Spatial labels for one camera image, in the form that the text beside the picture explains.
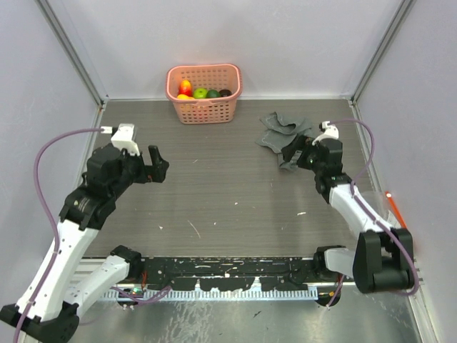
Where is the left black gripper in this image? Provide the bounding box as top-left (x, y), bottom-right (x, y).
top-left (110, 144), bottom-right (168, 198)

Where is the pink plastic basket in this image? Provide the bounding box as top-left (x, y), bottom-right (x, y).
top-left (165, 64), bottom-right (243, 124)

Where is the yellow pear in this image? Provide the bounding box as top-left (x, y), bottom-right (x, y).
top-left (177, 94), bottom-right (194, 100)

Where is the clear zip top bag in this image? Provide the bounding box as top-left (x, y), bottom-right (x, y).
top-left (361, 191), bottom-right (406, 229)

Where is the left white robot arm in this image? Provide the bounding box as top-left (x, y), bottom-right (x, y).
top-left (1, 144), bottom-right (169, 342)

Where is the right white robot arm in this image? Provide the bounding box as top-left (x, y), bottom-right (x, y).
top-left (281, 135), bottom-right (419, 296)

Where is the grey cloth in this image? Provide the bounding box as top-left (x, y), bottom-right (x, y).
top-left (255, 111), bottom-right (312, 172)

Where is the green apple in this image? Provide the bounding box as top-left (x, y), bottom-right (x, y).
top-left (193, 87), bottom-right (208, 99)

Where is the red yellow mango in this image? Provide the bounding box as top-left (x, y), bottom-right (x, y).
top-left (179, 79), bottom-right (193, 97)

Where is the dark green avocado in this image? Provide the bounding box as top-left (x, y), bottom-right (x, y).
top-left (206, 89), bottom-right (221, 99)

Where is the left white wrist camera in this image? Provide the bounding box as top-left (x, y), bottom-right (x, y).
top-left (101, 124), bottom-right (141, 156)

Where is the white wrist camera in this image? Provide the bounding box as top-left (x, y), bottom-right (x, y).
top-left (312, 121), bottom-right (339, 146)
top-left (101, 124), bottom-right (141, 156)

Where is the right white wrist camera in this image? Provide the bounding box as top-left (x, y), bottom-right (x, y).
top-left (312, 121), bottom-right (339, 146)

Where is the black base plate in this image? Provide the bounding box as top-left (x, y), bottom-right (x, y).
top-left (144, 257), bottom-right (340, 292)

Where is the slotted cable duct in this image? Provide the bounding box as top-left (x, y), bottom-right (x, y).
top-left (99, 287), bottom-right (318, 302)

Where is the left aluminium frame post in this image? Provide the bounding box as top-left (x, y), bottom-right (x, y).
top-left (34, 0), bottom-right (109, 107)

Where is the aluminium frame post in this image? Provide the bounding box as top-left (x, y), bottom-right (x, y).
top-left (34, 0), bottom-right (109, 107)
top-left (350, 0), bottom-right (416, 106)

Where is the right aluminium frame post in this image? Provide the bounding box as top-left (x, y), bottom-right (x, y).
top-left (350, 0), bottom-right (416, 106)

